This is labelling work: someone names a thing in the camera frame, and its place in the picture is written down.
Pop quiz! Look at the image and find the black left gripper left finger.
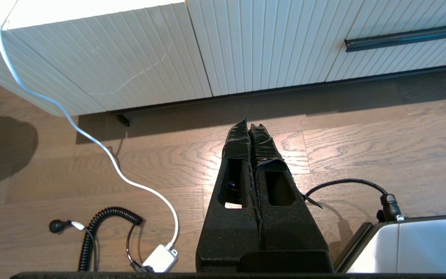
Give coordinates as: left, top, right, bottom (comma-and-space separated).
196, 118, 264, 272

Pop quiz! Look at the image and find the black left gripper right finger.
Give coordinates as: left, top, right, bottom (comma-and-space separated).
249, 123, 334, 272

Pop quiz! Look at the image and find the white ribbed drawer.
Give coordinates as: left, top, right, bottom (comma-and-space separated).
185, 0, 446, 97

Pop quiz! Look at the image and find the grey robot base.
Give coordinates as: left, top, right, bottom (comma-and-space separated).
334, 214, 446, 274

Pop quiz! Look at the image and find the white TV cabinet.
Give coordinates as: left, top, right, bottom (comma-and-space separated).
0, 0, 446, 117

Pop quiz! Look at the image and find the white power adapter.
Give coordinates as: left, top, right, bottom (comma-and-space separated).
142, 244, 179, 274

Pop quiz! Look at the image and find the black looped floor cable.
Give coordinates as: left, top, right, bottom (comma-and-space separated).
304, 178, 403, 223

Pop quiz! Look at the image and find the black coiled cable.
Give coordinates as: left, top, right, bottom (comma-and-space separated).
49, 207, 154, 272

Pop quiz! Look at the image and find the thick white cable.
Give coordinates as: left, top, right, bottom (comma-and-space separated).
0, 21, 180, 250

